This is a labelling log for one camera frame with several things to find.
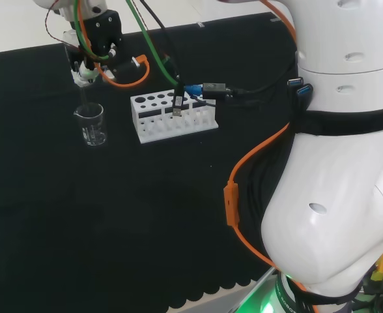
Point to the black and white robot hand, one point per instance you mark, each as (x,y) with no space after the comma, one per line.
(105,32)

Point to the clear glass beaker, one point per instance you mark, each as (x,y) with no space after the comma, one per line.
(92,130)

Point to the white test tube rack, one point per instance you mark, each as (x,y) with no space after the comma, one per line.
(175,130)

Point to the blue USB connector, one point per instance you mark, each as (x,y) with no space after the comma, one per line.
(193,90)

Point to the black USB hub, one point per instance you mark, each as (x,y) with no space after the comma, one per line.
(216,90)

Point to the black bench cloth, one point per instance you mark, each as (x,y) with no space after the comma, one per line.
(113,212)

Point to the blue USB plug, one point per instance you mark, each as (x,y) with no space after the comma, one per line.
(295,81)
(305,90)

